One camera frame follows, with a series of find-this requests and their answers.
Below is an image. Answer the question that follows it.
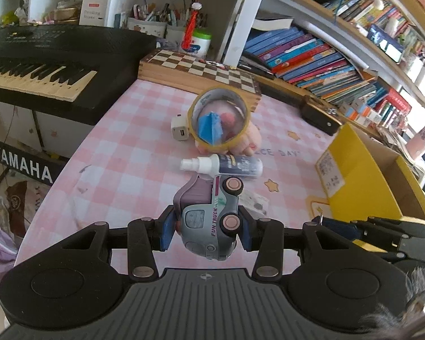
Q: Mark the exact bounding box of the grey purple toy truck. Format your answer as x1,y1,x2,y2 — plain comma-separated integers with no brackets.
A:
173,173,243,261

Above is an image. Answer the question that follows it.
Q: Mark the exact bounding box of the blue white spray bottle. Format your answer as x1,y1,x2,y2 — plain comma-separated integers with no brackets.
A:
180,154,263,178

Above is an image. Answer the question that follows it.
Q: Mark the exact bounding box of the pink plush toy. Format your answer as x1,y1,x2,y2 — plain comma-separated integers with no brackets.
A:
198,100,262,156

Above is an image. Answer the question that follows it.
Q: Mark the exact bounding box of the white USB charger cube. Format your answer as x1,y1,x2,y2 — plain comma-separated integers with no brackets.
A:
171,114,190,141

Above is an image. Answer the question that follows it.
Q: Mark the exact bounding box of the yellow tape roll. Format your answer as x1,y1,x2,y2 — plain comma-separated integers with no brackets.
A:
187,86,251,152

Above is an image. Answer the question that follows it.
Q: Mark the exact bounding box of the pink checkered table mat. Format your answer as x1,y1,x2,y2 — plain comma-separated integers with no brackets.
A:
17,81,332,261

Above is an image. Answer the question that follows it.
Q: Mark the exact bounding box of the yellow cardboard box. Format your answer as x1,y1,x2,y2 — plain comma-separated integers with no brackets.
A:
314,123,425,224

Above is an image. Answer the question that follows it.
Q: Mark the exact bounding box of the black brown case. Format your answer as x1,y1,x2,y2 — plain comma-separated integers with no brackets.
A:
300,96,342,136

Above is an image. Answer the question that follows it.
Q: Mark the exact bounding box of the wooden chessboard box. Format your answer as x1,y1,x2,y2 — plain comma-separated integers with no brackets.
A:
138,49,262,111

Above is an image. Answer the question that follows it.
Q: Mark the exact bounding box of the black Yamaha keyboard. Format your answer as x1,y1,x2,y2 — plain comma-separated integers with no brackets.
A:
0,24,157,185

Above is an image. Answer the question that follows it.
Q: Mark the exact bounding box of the row of leaning books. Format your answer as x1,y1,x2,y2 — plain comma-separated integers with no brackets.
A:
239,26,388,107

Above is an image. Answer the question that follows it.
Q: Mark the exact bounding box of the red tassel ornament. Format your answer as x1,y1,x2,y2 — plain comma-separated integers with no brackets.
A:
181,2,203,51

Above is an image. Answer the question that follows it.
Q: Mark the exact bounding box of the white green-lidded jar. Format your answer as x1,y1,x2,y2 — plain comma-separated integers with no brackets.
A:
190,28,213,58

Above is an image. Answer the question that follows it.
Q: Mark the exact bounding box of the white pen holder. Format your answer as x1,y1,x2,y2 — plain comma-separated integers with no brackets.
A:
127,18,166,39

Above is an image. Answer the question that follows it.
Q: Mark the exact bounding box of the white bookshelf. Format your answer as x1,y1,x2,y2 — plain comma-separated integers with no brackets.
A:
0,0,425,108

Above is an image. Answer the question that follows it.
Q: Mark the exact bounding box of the white box on shelf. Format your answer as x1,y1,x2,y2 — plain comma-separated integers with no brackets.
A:
79,0,108,27

